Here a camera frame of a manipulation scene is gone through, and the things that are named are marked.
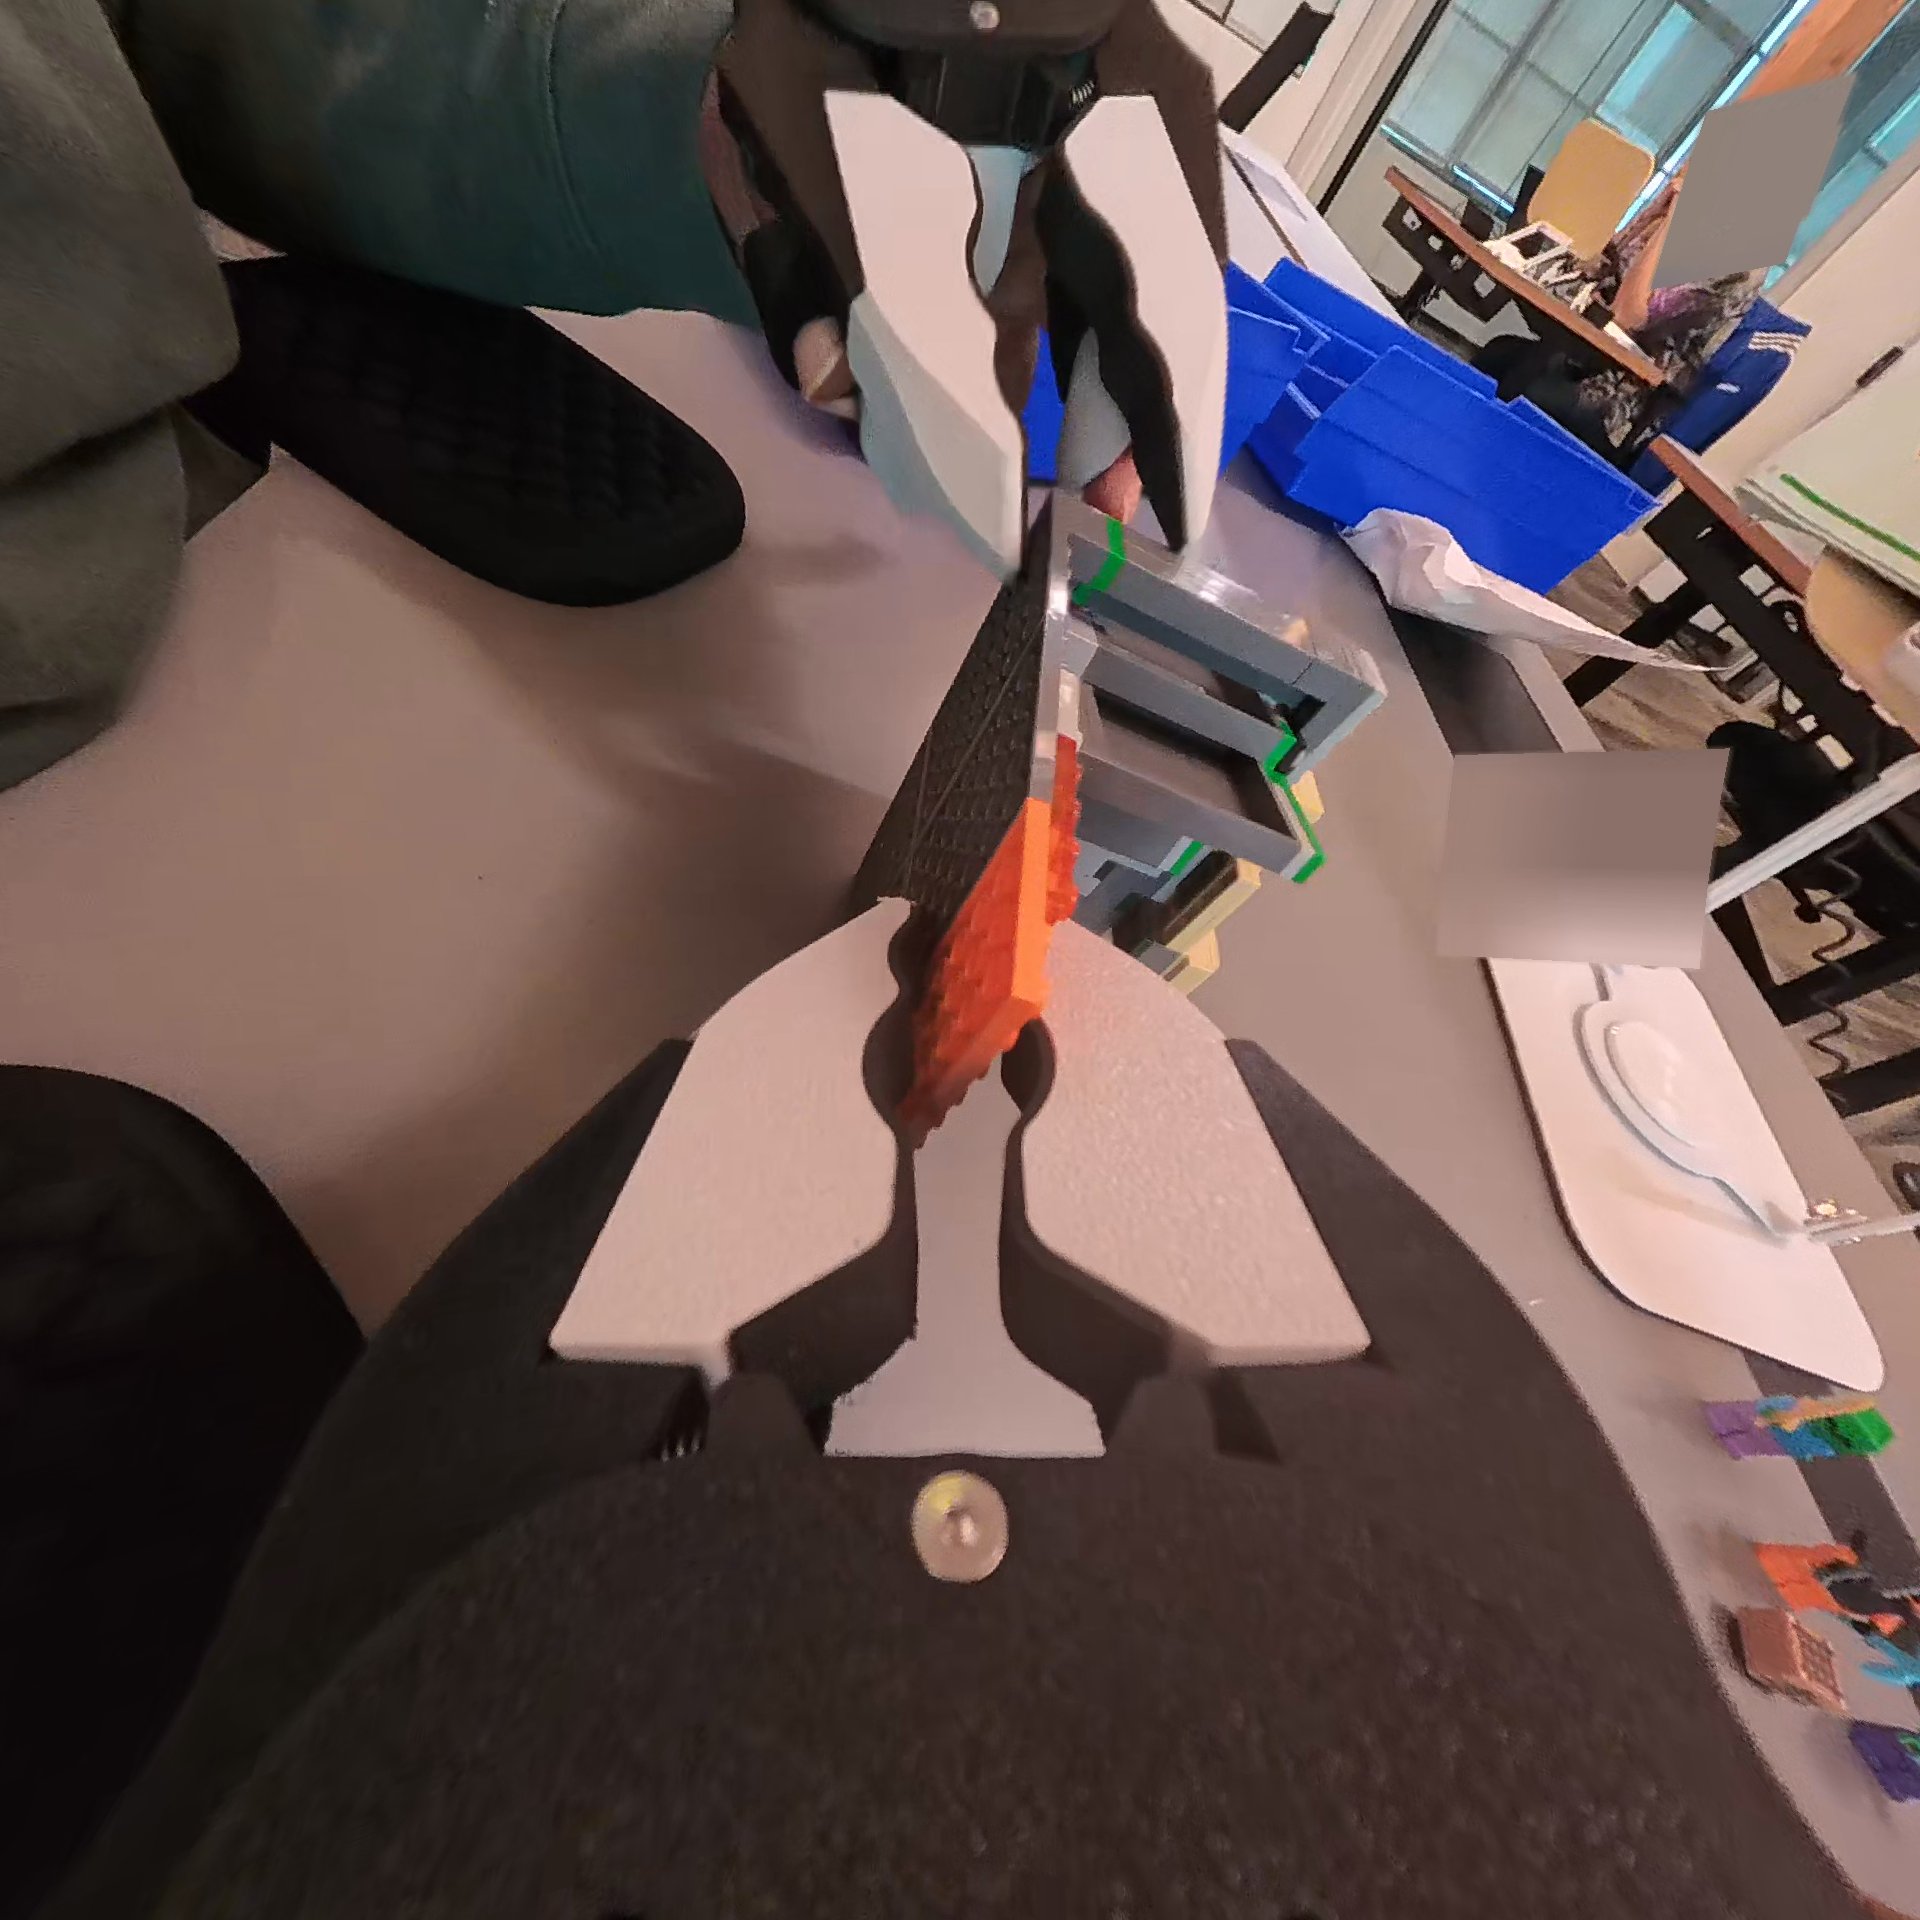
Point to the teal garment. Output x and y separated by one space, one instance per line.
451 150

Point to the orange black toy figure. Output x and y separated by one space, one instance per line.
1807 1575

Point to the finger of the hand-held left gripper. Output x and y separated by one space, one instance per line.
1171 270
916 270

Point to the yellow chair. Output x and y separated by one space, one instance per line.
1594 179

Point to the person's left hand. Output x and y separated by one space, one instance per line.
825 368

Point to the blue striped jacket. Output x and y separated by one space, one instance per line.
1741 388

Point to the black mesh chair armrest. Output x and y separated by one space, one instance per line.
497 450

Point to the dark cloth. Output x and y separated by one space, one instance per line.
134 1424

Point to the grey desk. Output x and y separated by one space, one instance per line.
451 839

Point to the small brown brick block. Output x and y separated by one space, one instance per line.
1785 1656

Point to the cyan-headed toy figure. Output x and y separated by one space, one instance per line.
1887 1764

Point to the blue plastic bin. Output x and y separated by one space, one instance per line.
1470 479
1425 376
1275 346

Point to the green-headed toy figure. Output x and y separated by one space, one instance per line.
1794 1427

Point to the grey garment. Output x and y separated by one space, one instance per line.
90 376

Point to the crumpled white paper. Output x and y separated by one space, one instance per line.
1470 585

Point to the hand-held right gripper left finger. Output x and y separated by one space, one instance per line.
722 1201

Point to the wooden office desk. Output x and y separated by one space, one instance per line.
1517 273
1732 519

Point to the pale green instruction booklet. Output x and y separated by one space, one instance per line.
1852 479

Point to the grey brick building model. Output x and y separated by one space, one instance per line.
975 749

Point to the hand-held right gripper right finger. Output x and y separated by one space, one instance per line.
1185 1201

